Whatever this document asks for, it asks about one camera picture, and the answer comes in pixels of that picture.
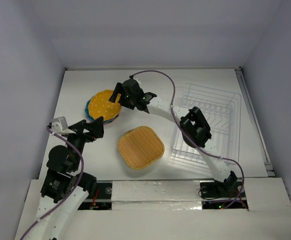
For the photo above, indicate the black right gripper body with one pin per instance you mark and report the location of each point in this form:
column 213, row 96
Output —
column 123, row 94

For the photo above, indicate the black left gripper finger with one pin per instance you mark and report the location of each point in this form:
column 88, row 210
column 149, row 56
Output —
column 95, row 128
column 79, row 127

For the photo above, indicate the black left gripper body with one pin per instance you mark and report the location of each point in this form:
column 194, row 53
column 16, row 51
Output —
column 80, row 140

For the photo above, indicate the blue polka dot plate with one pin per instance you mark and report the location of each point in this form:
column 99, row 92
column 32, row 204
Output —
column 86, row 111

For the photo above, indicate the pink polka dot plate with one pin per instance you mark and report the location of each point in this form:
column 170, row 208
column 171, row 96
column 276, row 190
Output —
column 111, row 120

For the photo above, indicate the yellow polka dot plate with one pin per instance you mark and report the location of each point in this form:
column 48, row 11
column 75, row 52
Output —
column 100, row 106

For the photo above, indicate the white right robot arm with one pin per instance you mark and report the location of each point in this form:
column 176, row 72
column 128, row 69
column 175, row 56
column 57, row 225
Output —
column 195, row 129

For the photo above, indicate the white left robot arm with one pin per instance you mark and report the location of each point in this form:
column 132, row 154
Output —
column 66, row 185

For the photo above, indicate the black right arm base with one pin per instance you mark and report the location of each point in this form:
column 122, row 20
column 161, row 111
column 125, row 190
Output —
column 213, row 190

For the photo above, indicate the white foam front strip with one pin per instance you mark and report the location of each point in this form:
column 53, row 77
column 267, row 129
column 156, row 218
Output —
column 150, row 195

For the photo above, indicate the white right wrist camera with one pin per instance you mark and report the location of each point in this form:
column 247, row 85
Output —
column 135, row 78

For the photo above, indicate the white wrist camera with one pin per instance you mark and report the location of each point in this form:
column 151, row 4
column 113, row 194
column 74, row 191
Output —
column 135, row 78
column 59, row 125

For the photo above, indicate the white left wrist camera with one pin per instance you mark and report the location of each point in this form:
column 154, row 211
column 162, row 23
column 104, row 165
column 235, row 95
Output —
column 59, row 125

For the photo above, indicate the white wire dish rack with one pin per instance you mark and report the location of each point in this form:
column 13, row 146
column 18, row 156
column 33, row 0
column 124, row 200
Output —
column 222, row 110

